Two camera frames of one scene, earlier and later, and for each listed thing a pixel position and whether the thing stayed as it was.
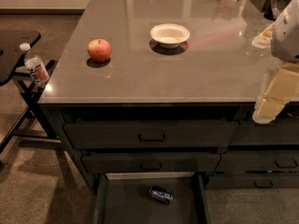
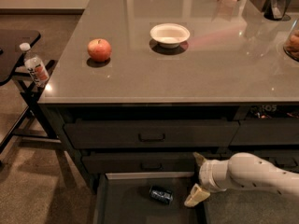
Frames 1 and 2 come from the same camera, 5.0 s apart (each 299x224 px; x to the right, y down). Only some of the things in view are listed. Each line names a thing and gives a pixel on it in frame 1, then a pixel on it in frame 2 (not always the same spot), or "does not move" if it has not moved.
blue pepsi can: (161, 194) does not move
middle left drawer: (190, 162) does not move
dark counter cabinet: (165, 84) does not move
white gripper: (286, 36) -> (206, 175)
